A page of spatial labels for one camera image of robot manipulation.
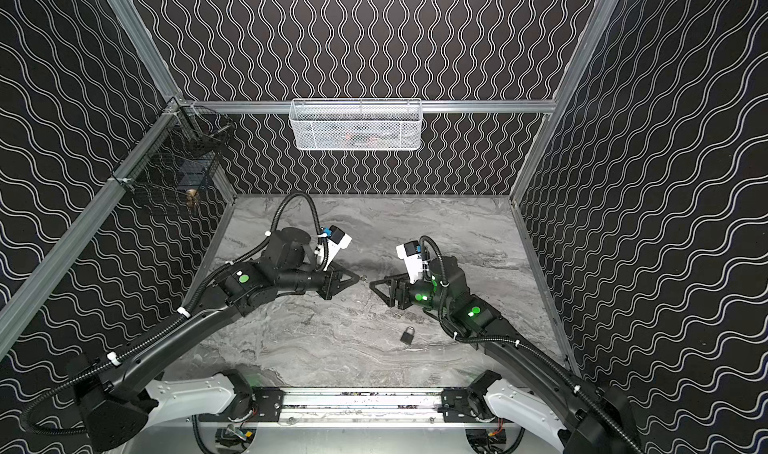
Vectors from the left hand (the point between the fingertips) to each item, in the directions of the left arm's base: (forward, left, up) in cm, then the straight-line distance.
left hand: (363, 280), depth 66 cm
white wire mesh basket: (+81, +12, -9) cm, 82 cm away
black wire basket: (+45, +64, +2) cm, 78 cm away
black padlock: (-2, -10, -28) cm, 30 cm away
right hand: (+3, -3, -6) cm, 7 cm away
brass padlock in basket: (+23, +50, +2) cm, 55 cm away
